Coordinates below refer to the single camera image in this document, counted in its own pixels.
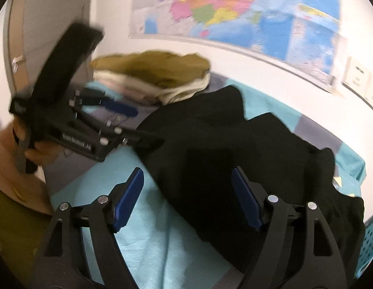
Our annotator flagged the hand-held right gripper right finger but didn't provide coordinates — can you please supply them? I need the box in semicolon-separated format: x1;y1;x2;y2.
231;166;348;289

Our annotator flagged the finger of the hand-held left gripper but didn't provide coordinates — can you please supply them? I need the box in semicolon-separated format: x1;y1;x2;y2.
72;89;139;118
106;121;166;151

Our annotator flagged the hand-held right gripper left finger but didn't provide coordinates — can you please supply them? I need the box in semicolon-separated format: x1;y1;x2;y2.
29;167;145;289

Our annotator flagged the black coat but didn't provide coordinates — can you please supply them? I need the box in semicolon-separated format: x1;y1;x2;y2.
134;85;366;277

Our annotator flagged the person's left forearm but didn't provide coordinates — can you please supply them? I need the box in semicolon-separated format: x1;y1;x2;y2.
0;126;54;216

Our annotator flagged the person's left hand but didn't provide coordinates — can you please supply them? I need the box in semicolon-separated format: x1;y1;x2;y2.
12;120;66;167

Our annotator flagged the blue patterned blanket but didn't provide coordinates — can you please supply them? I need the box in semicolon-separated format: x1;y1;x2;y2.
43;74;368;289

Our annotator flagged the olive garment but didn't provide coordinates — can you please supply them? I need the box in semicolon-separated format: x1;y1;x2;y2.
89;51;211;89

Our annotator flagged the cream garment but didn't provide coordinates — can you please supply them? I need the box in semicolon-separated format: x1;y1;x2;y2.
93;71;211;106

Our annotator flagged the grey door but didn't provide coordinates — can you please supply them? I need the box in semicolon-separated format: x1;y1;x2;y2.
2;0;95;133

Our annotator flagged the person's olive shirt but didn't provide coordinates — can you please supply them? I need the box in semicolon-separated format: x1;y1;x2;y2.
0;184;54;280

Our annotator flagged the blue plastic stacking rack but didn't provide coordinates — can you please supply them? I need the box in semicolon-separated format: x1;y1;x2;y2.
353;212;373;279

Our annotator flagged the colourful wall map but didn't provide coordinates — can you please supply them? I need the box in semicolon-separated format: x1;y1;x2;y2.
128;0;350;92

